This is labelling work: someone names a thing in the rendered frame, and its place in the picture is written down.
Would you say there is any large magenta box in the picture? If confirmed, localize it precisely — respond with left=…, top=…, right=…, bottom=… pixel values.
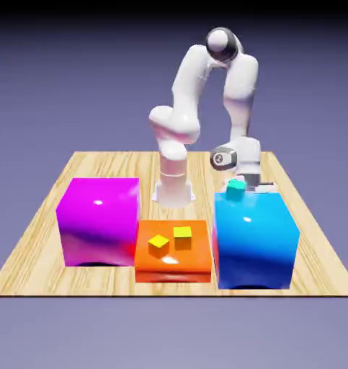
left=55, top=177, right=141, bottom=268

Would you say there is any small yellow cube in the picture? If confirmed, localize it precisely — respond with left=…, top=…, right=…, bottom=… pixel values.
left=147, top=234, right=171, bottom=259
left=172, top=226, right=193, bottom=252

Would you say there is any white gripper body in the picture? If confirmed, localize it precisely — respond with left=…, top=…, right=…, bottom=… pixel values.
left=245, top=181, right=278, bottom=195

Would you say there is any large blue box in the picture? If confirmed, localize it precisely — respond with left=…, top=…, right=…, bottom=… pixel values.
left=213, top=191, right=300, bottom=290

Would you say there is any small teal cube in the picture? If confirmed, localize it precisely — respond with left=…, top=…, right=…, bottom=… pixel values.
left=226, top=178, right=247, bottom=203

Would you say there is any large orange box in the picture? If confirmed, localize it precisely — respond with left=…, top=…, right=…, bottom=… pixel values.
left=133, top=219, right=213, bottom=284

